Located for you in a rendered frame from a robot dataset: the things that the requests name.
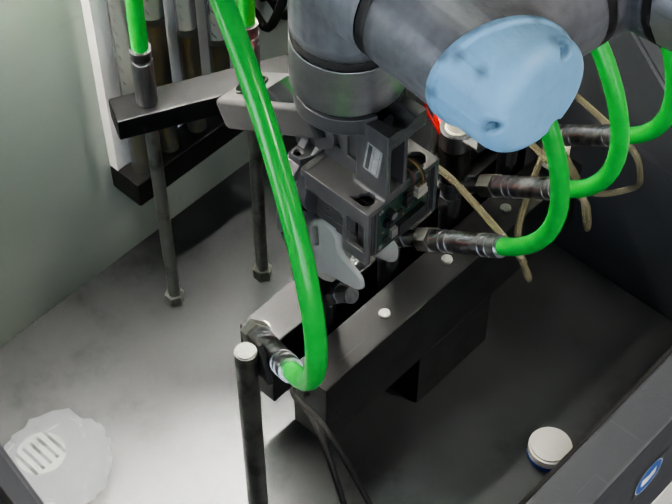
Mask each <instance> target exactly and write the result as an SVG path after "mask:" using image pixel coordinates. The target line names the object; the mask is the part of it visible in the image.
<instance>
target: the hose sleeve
mask: <svg viewBox="0 0 672 504"><path fill-rule="evenodd" d="M250 333H252V334H253V335H254V336H255V337H256V338H257V339H258V340H259V341H260V342H261V343H262V344H263V345H264V349H265V353H266V357H267V361H268V365H269V367H270V369H271V370H272V371H273V372H274V373H275V374H276V376H277V377H279V378H280V379H281V380H282V381H284V382H286V383H289V382H288V381H287V380H285V379H284V378H283V376H282V372H281V370H282V367H283V366H284V364H286V363H287V362H289V361H295V362H298V363H299V364H300V365H301V366H302V367H303V364H302V362H301V361H300V360H299V359H298V357H297V356H296V355H295V354H294V353H293V352H292V351H291V350H289V349H288V348H287V347H286V346H285V345H284V344H283V343H282V342H281V341H280V340H279V338H278V337H277V336H276V335H275V334H274V333H273V332H271V331H270V330H269V329H267V328H266V327H256V328H255V329H253V330H252V331H251V332H250Z"/></svg>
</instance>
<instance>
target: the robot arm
mask: <svg viewBox="0 0 672 504"><path fill-rule="evenodd" d="M287 6H288V54H289V74H287V73H271V72H261V73H262V76H263V79H264V82H265V85H266V88H267V91H268V94H269V97H270V100H271V103H272V106H273V109H274V113H275V116H276V119H277V122H278V125H279V129H280V132H281V135H287V136H295V138H296V141H297V143H298V145H297V146H295V147H294V148H293V149H292V150H290V151H289V152H288V159H289V162H290V166H291V169H292V173H293V176H294V180H295V183H296V187H297V191H298V195H299V198H300V202H301V206H302V210H303V214H304V218H305V222H306V226H307V230H308V234H309V238H310V242H311V247H312V251H313V255H314V260H315V264H316V269H317V274H318V276H319V277H320V278H321V279H323V280H326V281H330V282H333V281H334V280H336V279H337V280H339V281H341V282H343V283H345V284H347V285H349V286H351V287H352V288H354V289H363V288H364V286H365V283H364V278H363V276H362V274H361V273H360V271H359V270H358V269H357V268H356V267H355V265H354V264H353V263H352V262H351V260H350V259H349V258H350V256H351V255H352V256H353V257H355V258H356V259H358V260H359V261H360V262H362V263H363V264H365V265H366V266H368V265H369V264H370V255H372V256H375V257H378V258H380V259H383V260H385V261H388V262H394V261H396V260H397V258H398V255H399V251H398V246H397V244H396V243H395V241H394V240H395V239H396V238H397V237H398V236H401V235H402V234H404V233H405V232H406V231H407V230H408V229H410V228H411V227H412V226H413V225H414V224H415V223H417V222H418V221H419V220H420V219H421V218H423V217H424V216H425V215H426V213H427V212H428V209H430V210H431V211H433V210H435V205H436V193H437V180H438V168H439V158H438V157H436V156H435V155H433V154H432V153H430V152H429V151H427V150H426V149H424V148H423V147H421V146H420V145H418V144H417V143H415V142H414V141H412V140H411V139H409V137H410V136H411V135H412V134H414V133H415V132H416V131H417V130H419V129H420V128H421V127H422V126H424V125H425V124H426V113H427V109H426V108H425V107H423V106H422V105H420V104H418V103H417V102H415V101H414V100H412V99H411V98H409V97H408V96H406V95H404V88H405V87H406V88H407V89H408V90H410V91H411V92H412V93H413V94H415V95H416V96H417V97H418V98H420V99H421V100H422V101H423V102H425V103H426V104H427V105H428V106H429V108H430V110H431V111H432V112H433V113H434V114H435V115H436V116H437V117H438V118H439V119H441V120H442V121H444V122H445V123H447V124H449V125H452V126H454V127H457V128H459V129H460V130H462V131H463V132H464V133H466V134H467V135H469V136H470V137H471V138H473V139H474V140H476V141H477V142H478V143H480V144H481V145H483V146H484V147H486V148H488V149H490V150H492V151H496V152H514V151H518V150H521V149H523V148H526V147H528V146H530V145H532V144H533V143H535V142H536V141H538V140H539V139H541V138H542V137H543V136H544V135H545V134H547V132H548V131H549V128H550V126H551V125H552V123H553V122H554V121H555V120H557V119H561V118H562V117H563V115H564V114H565V113H566V111H567V110H568V108H569V107H570V105H571V103H572V102H573V100H574V98H575V96H576V94H577V92H578V89H579V87H580V84H581V80H582V76H583V70H584V62H583V57H584V56H585V55H587V54H589V53H590V52H592V51H593V50H595V49H596V48H598V47H599V46H601V45H603V44H604V43H606V42H607V41H609V40H610V39H612V38H614V37H615V36H617V35H618V34H620V33H622V32H623V31H630V32H632V33H634V34H636V35H638V36H640V37H642V38H644V39H646V40H648V41H650V42H652V43H654V44H656V45H657V46H659V47H662V48H664V49H667V50H669V51H671V52H672V0H287ZM217 106H218V108H219V110H220V113H221V115H222V117H223V120H224V122H225V124H226V126H227V127H228V128H231V129H239V130H247V131H255V130H254V127H253V124H252V121H251V118H250V115H249V112H248V108H247V105H246V102H245V99H244V96H243V93H242V90H241V87H240V84H238V85H237V86H236V87H235V88H234V89H232V90H230V91H229V92H227V93H226V94H224V95H222V96H221V97H219V98H218V99H217ZM430 175H431V183H430ZM429 189H430V194H429Z"/></svg>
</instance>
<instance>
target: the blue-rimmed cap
mask: <svg viewBox="0 0 672 504"><path fill-rule="evenodd" d="M571 449H572V442H571V440H570V438H569V437H568V435H567V434H566V433H565V432H563V431H562V430H560V429H557V428H554V427H543V428H540V429H538V430H536V431H535V432H533V433H532V435H531V436H530V438H529V442H528V444H527V450H526V451H527V457H528V459H529V461H530V462H531V463H532V465H534V466H535V467H536V468H538V469H540V470H542V471H546V472H549V471H550V470H551V469H552V468H553V467H554V466H555V465H556V464H557V463H558V462H559V461H560V460H561V459H562V458H563V457H564V456H565V455H566V454H567V453H568V452H569V451H570V450H571Z"/></svg>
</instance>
